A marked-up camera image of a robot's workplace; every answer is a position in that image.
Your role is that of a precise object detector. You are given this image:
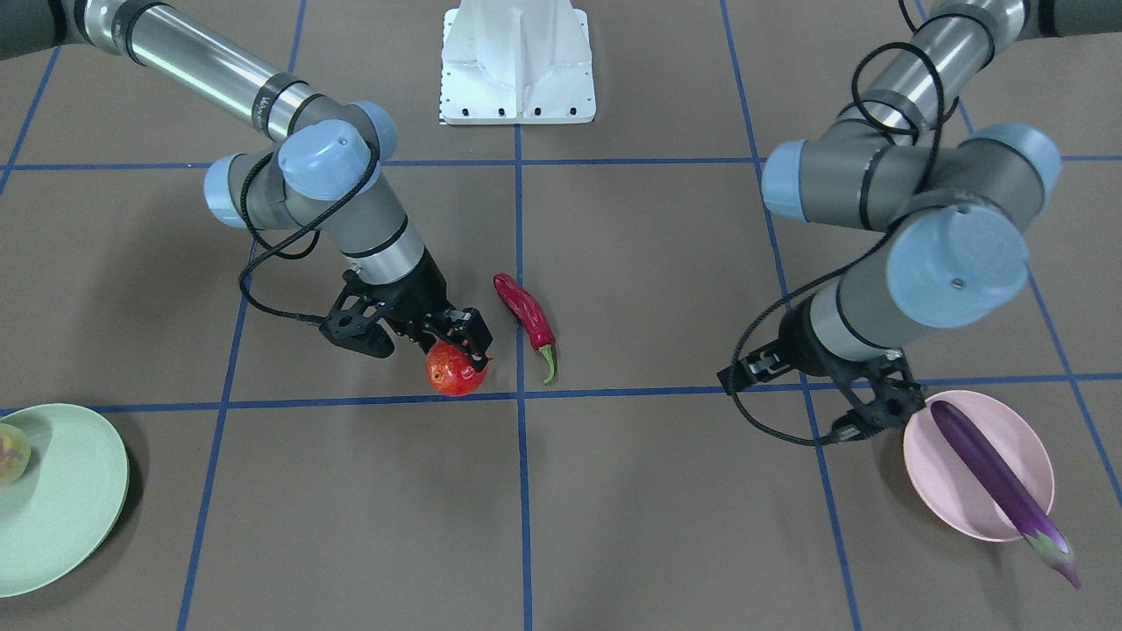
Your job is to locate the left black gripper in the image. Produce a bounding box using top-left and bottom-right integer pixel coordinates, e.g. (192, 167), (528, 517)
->
(717, 307), (927, 441)

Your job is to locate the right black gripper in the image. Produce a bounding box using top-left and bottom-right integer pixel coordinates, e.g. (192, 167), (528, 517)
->
(319, 252), (494, 372)

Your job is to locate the red pomegranate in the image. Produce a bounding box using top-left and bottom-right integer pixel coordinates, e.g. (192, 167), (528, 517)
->
(425, 341), (490, 397)

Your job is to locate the red chili pepper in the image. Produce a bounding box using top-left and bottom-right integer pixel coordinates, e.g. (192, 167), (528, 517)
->
(493, 274), (557, 385)

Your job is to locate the purple eggplant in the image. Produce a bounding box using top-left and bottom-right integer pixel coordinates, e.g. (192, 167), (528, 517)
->
(929, 400), (1083, 589)

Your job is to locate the peach fruit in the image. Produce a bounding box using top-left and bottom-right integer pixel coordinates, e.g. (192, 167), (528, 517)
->
(1, 423), (33, 488)

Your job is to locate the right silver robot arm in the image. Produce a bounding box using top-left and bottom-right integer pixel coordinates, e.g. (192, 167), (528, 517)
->
(3, 1), (493, 374)

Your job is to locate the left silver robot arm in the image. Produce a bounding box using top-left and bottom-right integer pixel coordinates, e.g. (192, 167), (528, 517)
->
(718, 1), (1119, 447)

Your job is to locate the pink plate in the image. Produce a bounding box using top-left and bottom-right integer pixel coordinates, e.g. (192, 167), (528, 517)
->
(903, 390), (1055, 542)

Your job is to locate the green plate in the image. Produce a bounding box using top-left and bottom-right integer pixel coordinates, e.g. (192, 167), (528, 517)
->
(1, 403), (130, 598)

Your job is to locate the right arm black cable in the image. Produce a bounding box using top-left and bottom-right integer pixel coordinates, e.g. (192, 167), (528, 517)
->
(238, 145), (380, 327)

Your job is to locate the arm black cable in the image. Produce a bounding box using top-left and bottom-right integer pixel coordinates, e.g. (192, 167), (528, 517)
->
(238, 145), (380, 327)
(728, 0), (965, 448)

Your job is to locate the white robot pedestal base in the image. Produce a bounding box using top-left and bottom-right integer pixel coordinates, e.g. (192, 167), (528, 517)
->
(438, 1), (597, 125)

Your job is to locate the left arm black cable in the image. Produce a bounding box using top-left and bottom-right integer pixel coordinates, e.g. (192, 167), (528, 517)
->
(728, 0), (965, 448)

